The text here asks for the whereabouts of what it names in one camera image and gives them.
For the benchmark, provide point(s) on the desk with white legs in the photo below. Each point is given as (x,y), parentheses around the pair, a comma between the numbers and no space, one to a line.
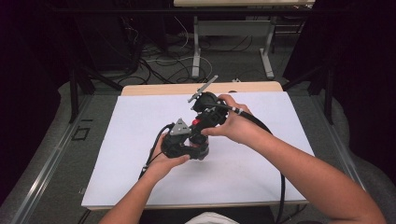
(233,28)

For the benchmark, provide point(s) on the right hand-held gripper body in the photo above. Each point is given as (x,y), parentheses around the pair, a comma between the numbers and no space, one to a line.
(210,107)

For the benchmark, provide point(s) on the person's white garment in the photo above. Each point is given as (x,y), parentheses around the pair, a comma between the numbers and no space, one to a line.
(210,218)

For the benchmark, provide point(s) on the wooden table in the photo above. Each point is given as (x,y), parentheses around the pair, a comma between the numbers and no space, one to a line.
(162,88)

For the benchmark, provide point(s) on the black equipment cabinet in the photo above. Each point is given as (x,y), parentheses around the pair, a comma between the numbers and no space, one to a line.
(106,40)

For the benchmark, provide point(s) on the white board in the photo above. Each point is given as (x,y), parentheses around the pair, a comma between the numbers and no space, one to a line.
(249,174)

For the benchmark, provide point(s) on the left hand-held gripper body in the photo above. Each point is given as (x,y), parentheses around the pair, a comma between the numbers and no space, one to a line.
(176,143)

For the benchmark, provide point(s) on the person's left hand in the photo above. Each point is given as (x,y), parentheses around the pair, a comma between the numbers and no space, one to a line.
(162,166)

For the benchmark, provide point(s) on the black metal stand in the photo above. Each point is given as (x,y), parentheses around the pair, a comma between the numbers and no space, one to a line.
(328,93)
(74,93)

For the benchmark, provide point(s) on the cola bottle with red cap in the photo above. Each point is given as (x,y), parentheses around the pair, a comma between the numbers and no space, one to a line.
(196,121)

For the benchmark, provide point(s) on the person's right hand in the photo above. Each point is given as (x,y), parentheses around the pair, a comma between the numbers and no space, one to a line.
(233,124)

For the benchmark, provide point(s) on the metal floor rail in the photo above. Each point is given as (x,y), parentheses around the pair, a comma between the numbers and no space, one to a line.
(46,171)
(345,161)

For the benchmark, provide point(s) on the black horizontal bar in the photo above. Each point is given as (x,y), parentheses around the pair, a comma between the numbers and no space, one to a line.
(124,10)

